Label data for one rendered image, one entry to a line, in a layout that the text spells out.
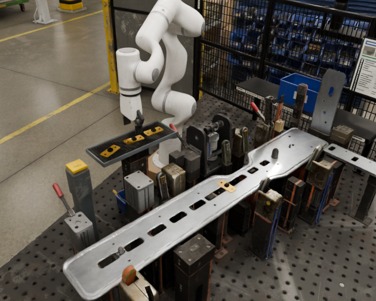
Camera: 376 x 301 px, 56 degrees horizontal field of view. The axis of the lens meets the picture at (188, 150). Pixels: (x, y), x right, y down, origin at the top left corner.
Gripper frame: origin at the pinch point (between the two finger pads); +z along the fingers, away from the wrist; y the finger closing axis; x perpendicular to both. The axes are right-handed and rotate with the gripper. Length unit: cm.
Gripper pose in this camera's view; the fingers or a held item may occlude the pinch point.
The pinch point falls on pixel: (132, 126)
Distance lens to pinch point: 147.3
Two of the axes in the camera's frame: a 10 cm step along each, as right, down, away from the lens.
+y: 6.2, 4.5, -6.5
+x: 7.9, -3.3, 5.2
